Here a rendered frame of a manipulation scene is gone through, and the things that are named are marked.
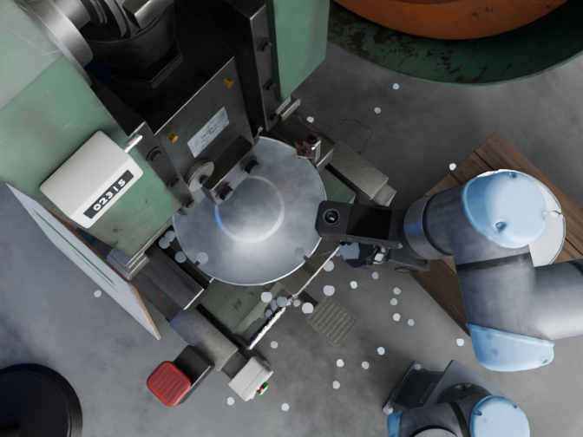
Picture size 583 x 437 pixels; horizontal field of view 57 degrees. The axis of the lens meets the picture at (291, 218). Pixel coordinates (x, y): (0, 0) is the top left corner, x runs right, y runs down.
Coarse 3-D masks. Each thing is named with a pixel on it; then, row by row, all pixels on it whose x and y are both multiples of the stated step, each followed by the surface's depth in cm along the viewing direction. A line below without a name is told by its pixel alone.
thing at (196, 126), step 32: (192, 32) 66; (96, 64) 65; (160, 64) 63; (192, 64) 65; (224, 64) 65; (128, 96) 64; (160, 96) 64; (192, 96) 64; (224, 96) 71; (160, 128) 63; (192, 128) 69; (224, 128) 78; (192, 160) 76; (224, 160) 83; (224, 192) 84
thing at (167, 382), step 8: (160, 368) 96; (168, 368) 96; (176, 368) 96; (152, 376) 95; (160, 376) 95; (168, 376) 95; (176, 376) 95; (184, 376) 95; (152, 384) 95; (160, 384) 95; (168, 384) 95; (176, 384) 95; (184, 384) 95; (152, 392) 95; (160, 392) 95; (168, 392) 95; (176, 392) 95; (184, 392) 95; (160, 400) 94; (168, 400) 94; (176, 400) 94
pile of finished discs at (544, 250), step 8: (528, 176) 143; (536, 184) 143; (544, 192) 142; (552, 200) 142; (552, 208) 141; (552, 216) 142; (560, 216) 141; (552, 224) 140; (560, 224) 140; (544, 232) 140; (552, 232) 140; (560, 232) 140; (536, 240) 139; (544, 240) 139; (552, 240) 139; (560, 240) 139; (536, 248) 139; (544, 248) 139; (552, 248) 138; (560, 248) 138; (536, 256) 138; (544, 256) 138; (552, 256) 138; (536, 264) 137; (544, 264) 137
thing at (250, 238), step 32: (256, 160) 103; (288, 160) 103; (256, 192) 101; (288, 192) 101; (320, 192) 101; (192, 224) 100; (224, 224) 99; (256, 224) 99; (288, 224) 100; (192, 256) 99; (224, 256) 98; (256, 256) 98; (288, 256) 98
